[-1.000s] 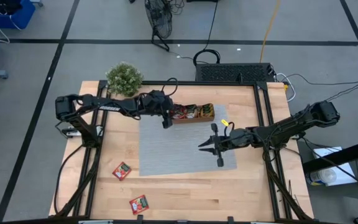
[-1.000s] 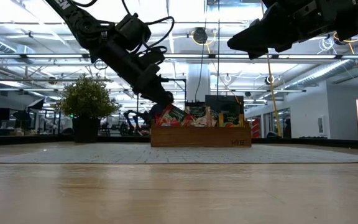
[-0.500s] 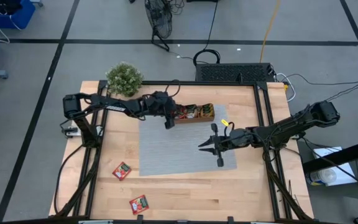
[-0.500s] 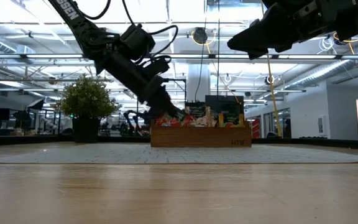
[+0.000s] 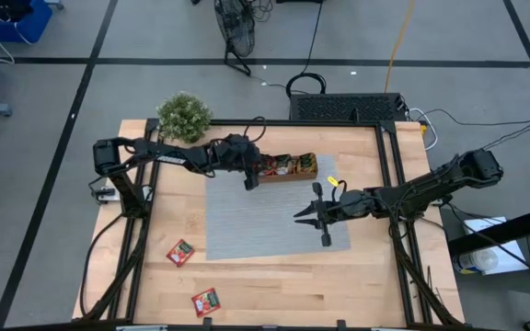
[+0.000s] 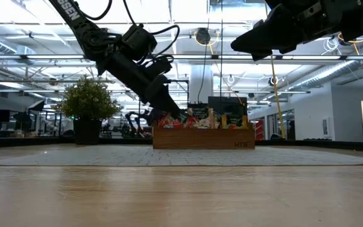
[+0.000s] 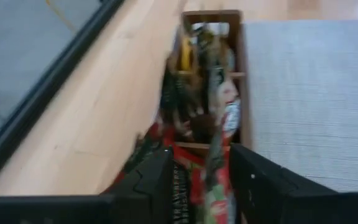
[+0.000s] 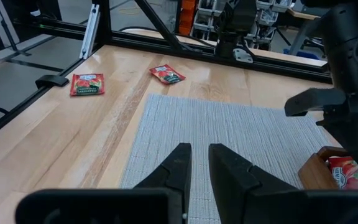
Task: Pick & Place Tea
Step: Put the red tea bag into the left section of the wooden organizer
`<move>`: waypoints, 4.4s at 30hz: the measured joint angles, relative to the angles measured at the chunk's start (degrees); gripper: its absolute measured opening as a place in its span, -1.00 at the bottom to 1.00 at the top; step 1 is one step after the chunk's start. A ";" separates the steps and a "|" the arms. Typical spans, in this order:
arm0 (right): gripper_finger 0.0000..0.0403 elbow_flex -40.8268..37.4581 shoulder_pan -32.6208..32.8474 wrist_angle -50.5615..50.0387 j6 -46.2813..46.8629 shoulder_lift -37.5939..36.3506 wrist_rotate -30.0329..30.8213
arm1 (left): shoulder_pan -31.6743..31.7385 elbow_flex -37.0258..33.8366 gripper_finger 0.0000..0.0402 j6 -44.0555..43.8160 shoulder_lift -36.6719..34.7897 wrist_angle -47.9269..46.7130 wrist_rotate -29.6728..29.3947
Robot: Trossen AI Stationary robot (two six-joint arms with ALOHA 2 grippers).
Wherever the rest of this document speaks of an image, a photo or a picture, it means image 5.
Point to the grey woven placemat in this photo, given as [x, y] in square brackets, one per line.
[256, 220]

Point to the white plastic container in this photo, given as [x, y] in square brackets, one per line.
[486, 259]

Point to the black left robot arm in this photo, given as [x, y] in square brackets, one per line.
[154, 158]

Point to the large blue bin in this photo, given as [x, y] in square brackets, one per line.
[35, 23]

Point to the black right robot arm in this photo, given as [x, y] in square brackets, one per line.
[430, 188]

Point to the black floor fan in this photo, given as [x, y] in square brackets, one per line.
[237, 27]

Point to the potted green plant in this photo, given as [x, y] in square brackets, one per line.
[184, 117]

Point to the orange tea bag packet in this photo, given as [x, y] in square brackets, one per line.
[306, 163]

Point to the beige tea bag packet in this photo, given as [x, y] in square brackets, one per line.
[287, 165]

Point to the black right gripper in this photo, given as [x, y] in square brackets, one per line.
[345, 204]

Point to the black metal stand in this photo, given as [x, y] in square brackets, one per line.
[499, 232]

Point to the red tea bag packet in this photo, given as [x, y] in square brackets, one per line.
[274, 172]
[180, 252]
[206, 302]
[275, 162]

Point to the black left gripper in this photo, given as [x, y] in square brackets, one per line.
[242, 158]

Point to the black computer case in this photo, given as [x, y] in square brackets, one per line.
[338, 108]

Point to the wooden three-compartment box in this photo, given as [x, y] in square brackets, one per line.
[292, 177]

